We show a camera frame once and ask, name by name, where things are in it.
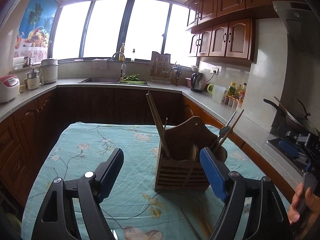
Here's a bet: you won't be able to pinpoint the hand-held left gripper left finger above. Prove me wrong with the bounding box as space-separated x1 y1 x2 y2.
32 148 125 240

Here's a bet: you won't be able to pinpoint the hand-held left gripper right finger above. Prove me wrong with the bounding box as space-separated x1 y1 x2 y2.
199 147 291 240

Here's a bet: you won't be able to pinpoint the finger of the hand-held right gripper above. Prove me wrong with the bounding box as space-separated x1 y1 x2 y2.
286 130 311 143
279 140 309 167

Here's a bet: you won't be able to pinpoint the brown wooden utensil holder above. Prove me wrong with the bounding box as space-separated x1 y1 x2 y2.
154 116 228 193

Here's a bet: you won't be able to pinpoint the brown wooden chopstick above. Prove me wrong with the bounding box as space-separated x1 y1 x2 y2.
216 109 245 153

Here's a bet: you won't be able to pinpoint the steel spoon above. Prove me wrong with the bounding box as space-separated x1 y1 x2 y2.
214 111 237 146

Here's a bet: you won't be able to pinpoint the person's right hand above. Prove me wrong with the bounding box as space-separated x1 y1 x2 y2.
287 182 320 225

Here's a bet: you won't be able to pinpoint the black wok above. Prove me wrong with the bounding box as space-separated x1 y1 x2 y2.
263 98 313 136

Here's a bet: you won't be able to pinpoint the glass wok lid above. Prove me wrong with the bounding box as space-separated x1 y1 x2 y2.
279 97 312 128

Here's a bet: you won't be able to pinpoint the teal floral tablecloth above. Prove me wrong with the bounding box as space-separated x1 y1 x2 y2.
21 122 292 240

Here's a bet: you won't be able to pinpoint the wooden lower cabinets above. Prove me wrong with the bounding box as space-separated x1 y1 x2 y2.
0 86 303 206

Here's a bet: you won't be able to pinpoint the wooden cabinets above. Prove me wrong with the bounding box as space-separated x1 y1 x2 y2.
0 86 303 206
185 0 301 62

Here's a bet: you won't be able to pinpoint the row of condiment bottles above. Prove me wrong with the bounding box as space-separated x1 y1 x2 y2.
223 95 244 109

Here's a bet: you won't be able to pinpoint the translucent plastic pitcher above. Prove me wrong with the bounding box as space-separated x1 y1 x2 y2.
212 85 226 103

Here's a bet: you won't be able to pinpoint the kitchen sink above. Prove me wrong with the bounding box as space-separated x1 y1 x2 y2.
78 77 151 87

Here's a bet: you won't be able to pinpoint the steel electric kettle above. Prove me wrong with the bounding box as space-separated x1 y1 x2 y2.
190 72 204 93

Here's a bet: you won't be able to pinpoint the green vegetables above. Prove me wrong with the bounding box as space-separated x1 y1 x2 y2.
121 73 146 83

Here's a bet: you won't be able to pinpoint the chrome kitchen faucet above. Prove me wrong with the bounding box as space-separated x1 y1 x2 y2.
110 51 126 79

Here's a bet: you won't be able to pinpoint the knife block with scissors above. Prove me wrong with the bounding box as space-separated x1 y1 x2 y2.
172 61 183 86

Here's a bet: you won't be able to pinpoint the white dish cloth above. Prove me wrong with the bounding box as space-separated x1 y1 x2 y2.
90 58 108 70

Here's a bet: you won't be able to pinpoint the steel range hood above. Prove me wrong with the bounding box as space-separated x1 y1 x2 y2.
272 0 320 58

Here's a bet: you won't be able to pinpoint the large white electric cooker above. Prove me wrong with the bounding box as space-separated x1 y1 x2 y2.
40 58 59 85

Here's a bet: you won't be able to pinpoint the small electric steamer pot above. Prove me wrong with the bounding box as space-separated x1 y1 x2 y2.
25 67 44 91

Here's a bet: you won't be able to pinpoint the white and red rice cooker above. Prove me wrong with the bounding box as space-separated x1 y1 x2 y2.
0 75 20 104

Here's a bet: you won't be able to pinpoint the small metal teapot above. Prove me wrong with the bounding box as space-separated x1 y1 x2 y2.
23 56 36 68

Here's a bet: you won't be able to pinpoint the large kitchen window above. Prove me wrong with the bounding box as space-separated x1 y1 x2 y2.
48 0 198 68

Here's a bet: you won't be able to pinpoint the wooden upper cabinets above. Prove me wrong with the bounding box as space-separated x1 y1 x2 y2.
185 0 301 62

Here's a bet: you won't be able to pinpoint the wire dish rack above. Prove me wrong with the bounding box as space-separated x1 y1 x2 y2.
149 51 173 84

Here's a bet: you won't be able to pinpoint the fruit and palm wall poster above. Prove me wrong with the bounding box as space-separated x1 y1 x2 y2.
13 0 59 59

